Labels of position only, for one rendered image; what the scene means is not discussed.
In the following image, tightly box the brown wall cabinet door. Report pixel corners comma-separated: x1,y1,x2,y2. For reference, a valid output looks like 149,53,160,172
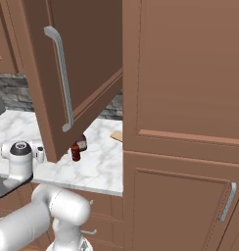
0,0,20,75

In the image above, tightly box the open brown cabinet door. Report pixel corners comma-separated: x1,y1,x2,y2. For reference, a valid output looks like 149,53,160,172
0,0,123,164

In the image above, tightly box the tan cutting board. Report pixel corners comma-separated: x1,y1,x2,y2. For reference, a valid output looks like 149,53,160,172
110,129,123,143

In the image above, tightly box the brown and white jar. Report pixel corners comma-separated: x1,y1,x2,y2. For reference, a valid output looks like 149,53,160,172
75,133,88,153

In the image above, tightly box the narrow brown cabinet door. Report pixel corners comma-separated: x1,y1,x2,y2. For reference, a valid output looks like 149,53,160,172
218,189,239,251

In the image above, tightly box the red condiment bottle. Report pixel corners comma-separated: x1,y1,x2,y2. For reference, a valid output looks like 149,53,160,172
71,142,81,163

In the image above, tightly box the brown pantry lower door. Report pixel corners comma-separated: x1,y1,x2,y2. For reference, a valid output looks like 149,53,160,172
122,150,239,251

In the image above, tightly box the grey pantry door handle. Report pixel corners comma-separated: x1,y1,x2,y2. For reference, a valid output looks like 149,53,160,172
216,181,238,224

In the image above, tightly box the long grey cabinet door handle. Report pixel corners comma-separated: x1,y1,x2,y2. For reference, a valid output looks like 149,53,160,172
43,25,75,133

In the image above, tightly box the brown drawer front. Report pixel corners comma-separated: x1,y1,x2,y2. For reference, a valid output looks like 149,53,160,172
70,188,124,224
79,218,124,251

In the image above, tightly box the tall brown cabinet door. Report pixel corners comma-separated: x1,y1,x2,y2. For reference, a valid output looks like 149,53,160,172
121,0,239,165

